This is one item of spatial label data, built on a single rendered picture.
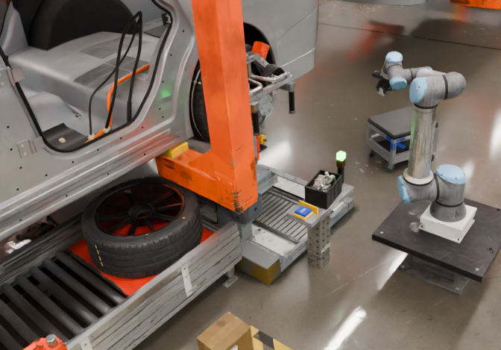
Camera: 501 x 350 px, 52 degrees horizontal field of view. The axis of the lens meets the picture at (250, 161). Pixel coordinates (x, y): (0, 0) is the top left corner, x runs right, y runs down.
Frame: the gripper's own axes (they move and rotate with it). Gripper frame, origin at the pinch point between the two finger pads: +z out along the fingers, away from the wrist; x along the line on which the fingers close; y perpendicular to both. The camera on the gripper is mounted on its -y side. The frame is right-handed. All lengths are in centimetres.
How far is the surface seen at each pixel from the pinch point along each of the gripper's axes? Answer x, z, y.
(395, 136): 17, 51, 12
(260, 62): -61, -20, -46
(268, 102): -70, -12, -22
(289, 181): -62, 70, -4
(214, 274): -146, 15, 46
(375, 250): -51, 41, 75
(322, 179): -70, -9, 37
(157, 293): -177, -11, 49
